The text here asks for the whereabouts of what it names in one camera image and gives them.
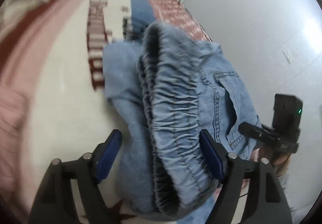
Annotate person right hand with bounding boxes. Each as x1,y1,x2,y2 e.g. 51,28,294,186
250,143,291,167

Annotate light blue denim pants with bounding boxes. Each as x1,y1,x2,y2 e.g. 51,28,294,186
103,22,260,223

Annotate striped dotted bed blanket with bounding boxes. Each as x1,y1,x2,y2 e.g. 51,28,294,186
1,0,208,223

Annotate white wall socket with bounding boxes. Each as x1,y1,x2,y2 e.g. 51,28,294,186
283,49,294,64

